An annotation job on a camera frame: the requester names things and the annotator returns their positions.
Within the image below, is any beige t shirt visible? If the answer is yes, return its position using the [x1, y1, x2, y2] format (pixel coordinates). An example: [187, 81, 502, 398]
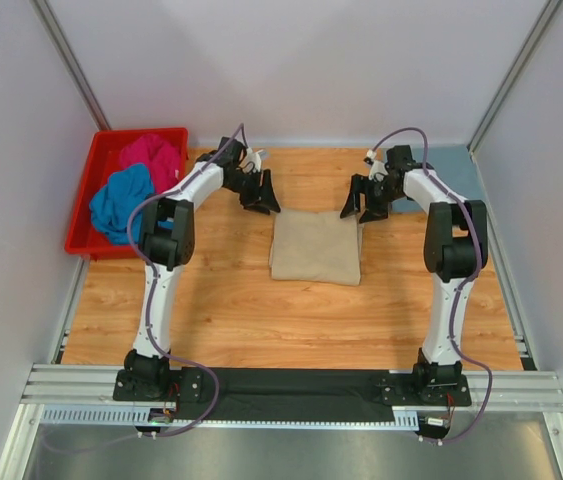
[269, 209, 363, 286]

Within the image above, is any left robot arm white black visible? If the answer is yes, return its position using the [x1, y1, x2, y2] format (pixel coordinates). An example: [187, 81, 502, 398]
[113, 148, 280, 402]

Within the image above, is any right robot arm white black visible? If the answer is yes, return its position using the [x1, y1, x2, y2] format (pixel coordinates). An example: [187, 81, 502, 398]
[340, 168, 487, 399]

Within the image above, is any folded grey-blue t shirt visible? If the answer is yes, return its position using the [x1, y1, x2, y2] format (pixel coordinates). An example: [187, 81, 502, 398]
[392, 146, 485, 213]

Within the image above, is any crumpled magenta t shirt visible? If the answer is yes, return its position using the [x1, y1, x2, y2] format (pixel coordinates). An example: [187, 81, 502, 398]
[118, 133, 183, 193]

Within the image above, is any crumpled blue t shirt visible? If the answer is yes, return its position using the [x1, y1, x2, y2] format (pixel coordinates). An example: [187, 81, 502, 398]
[89, 163, 155, 245]

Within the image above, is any red plastic bin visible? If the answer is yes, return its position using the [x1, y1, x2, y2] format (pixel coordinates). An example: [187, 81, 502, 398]
[65, 127, 188, 260]

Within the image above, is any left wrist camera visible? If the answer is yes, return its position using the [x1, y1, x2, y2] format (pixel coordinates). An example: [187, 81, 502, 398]
[215, 137, 269, 173]

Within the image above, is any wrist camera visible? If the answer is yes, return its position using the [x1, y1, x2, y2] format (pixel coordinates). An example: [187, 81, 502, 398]
[364, 145, 422, 178]
[215, 137, 269, 173]

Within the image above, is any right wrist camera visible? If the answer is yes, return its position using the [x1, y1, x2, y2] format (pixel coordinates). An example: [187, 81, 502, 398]
[364, 145, 422, 178]

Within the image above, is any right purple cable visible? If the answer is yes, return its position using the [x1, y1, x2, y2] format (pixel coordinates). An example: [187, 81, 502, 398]
[368, 126, 492, 449]

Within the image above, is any aluminium frame rail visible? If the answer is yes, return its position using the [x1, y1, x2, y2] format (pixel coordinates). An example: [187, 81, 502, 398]
[0, 365, 563, 479]

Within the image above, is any left corner aluminium post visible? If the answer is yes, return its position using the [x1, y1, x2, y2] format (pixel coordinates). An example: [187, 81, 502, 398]
[30, 0, 111, 131]

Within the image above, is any corner aluminium post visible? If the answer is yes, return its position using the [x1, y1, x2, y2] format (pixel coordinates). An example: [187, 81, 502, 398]
[467, 0, 563, 157]
[30, 0, 111, 131]

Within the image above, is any right corner aluminium post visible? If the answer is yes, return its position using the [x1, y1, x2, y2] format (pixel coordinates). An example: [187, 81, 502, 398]
[467, 0, 563, 157]

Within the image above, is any white slotted cable duct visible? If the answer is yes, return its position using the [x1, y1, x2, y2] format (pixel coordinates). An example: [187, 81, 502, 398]
[40, 404, 419, 432]

